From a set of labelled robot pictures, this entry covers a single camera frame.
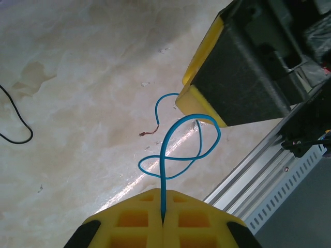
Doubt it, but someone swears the slotted grey cable duct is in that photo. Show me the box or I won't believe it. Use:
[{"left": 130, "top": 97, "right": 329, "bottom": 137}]
[{"left": 244, "top": 146, "right": 331, "bottom": 235}]

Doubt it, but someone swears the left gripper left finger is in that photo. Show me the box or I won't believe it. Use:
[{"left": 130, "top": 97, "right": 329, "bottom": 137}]
[{"left": 64, "top": 188, "right": 165, "bottom": 248}]

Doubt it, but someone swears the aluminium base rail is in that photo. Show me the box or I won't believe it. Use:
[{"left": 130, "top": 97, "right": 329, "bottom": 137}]
[{"left": 203, "top": 121, "right": 324, "bottom": 225}]

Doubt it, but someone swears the thin blue cable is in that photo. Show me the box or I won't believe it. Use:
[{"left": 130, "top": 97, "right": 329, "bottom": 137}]
[{"left": 138, "top": 92, "right": 222, "bottom": 223}]

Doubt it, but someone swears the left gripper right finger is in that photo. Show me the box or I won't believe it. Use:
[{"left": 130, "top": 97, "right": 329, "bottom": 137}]
[{"left": 163, "top": 190, "right": 262, "bottom": 248}]

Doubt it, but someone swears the thin black cable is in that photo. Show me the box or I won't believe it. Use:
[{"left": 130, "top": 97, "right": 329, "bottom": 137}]
[{"left": 0, "top": 84, "right": 34, "bottom": 144}]

